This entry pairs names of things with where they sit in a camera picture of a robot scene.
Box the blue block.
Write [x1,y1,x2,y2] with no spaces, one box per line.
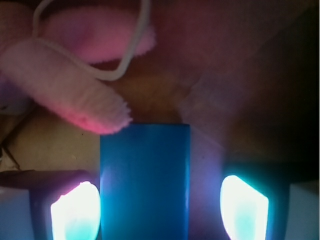
[100,123,191,240]

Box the pink plush toy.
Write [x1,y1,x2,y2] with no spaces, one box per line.
[0,0,156,135]

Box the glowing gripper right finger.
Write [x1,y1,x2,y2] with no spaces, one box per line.
[219,163,320,240]

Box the brown paper bag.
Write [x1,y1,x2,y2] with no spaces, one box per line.
[0,0,320,191]

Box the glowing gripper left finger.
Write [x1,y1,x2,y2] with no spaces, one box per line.
[0,170,101,240]

